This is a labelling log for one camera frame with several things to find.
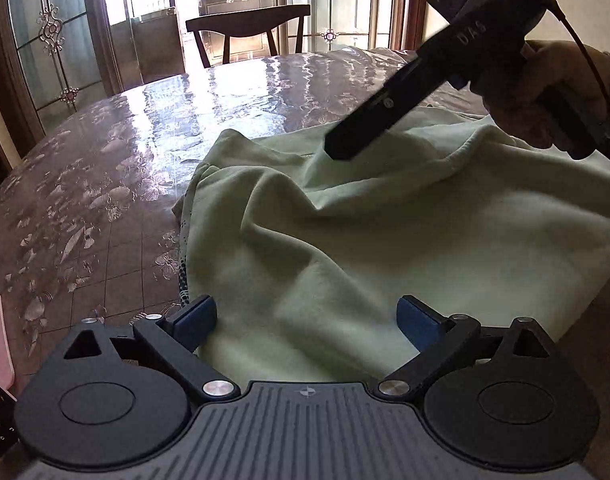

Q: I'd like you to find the dark wooden chair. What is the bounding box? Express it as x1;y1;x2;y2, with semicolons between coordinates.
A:
186;4;311;68

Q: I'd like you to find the operator right hand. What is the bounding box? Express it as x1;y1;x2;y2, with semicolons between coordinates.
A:
470;40;610;153

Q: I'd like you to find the glass door with ornaments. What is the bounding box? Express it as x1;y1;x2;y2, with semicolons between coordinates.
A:
0;0;427;167

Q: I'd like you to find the floral plastic tablecloth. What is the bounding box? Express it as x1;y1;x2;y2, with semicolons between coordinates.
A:
0;49;404;396

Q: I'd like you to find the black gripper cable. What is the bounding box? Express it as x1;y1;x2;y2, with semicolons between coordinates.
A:
526;0;610;116

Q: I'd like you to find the light green garment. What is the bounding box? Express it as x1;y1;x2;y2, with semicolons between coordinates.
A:
174;108;610;385

